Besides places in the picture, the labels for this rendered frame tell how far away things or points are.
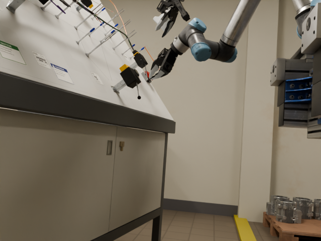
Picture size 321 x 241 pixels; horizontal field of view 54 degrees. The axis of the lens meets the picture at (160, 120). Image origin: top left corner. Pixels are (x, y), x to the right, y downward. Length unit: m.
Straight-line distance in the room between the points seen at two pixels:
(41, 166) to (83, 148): 0.19
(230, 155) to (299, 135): 0.75
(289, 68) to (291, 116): 0.19
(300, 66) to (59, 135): 0.95
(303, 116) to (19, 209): 1.03
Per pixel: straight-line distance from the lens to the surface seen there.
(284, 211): 3.03
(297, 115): 1.34
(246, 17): 1.37
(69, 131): 0.96
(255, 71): 3.54
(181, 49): 1.43
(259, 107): 3.48
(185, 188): 3.62
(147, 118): 1.36
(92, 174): 1.08
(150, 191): 1.58
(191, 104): 3.61
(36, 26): 1.04
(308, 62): 1.39
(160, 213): 1.75
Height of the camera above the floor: 0.75
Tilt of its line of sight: 4 degrees up
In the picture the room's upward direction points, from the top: 4 degrees clockwise
